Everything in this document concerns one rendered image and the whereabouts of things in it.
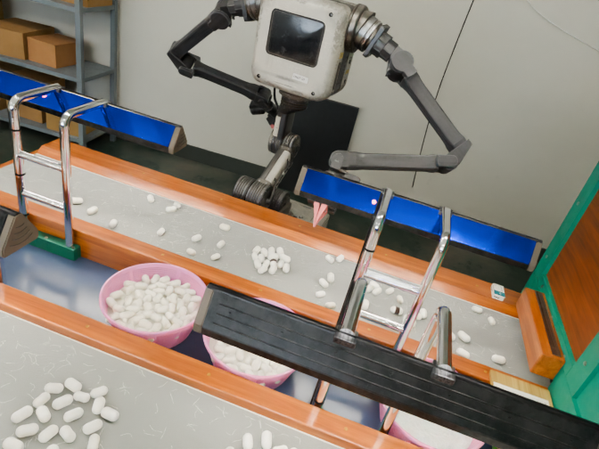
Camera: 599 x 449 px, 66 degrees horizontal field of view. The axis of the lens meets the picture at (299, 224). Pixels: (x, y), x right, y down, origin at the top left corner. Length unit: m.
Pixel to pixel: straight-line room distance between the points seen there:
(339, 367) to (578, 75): 2.90
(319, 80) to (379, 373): 1.22
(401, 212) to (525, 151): 2.33
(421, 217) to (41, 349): 0.92
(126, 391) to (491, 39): 2.82
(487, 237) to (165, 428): 0.84
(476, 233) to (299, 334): 0.63
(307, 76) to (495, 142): 1.92
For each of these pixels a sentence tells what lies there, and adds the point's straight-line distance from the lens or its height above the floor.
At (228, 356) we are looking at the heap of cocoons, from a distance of 1.15.
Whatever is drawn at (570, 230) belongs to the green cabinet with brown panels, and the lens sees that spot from 1.61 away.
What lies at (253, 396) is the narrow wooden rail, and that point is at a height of 0.77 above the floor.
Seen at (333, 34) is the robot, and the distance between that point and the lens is 1.71.
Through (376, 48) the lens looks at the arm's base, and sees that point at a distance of 1.76.
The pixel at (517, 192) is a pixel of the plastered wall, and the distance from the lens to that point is 3.57.
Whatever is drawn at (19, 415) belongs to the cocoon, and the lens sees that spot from 1.05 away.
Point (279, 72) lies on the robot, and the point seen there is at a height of 1.18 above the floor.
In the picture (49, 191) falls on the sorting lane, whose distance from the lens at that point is 1.74.
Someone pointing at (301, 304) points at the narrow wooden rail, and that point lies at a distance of 1.29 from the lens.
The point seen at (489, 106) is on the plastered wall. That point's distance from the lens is 3.33.
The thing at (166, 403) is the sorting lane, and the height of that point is 0.74.
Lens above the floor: 1.59
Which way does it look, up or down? 30 degrees down
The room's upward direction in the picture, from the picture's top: 14 degrees clockwise
